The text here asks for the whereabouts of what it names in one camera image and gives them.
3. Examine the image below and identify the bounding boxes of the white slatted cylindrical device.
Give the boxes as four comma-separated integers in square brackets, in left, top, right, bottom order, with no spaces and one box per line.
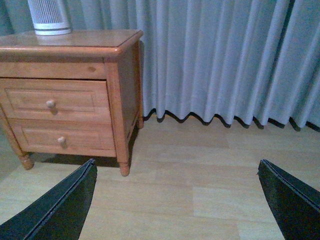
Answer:
[27,0,72,36]

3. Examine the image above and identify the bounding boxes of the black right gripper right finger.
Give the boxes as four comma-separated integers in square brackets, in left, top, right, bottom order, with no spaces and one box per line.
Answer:
[258,159,320,240]

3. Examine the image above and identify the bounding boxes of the wooden nightstand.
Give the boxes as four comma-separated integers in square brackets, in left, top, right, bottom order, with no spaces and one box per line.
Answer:
[0,29,144,176]

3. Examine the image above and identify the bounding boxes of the grey-green pleated curtain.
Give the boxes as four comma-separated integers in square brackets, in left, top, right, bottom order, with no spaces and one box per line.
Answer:
[0,0,320,132]

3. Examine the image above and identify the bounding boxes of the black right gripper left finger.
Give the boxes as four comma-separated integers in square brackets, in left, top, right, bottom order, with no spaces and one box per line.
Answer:
[0,159,98,240]

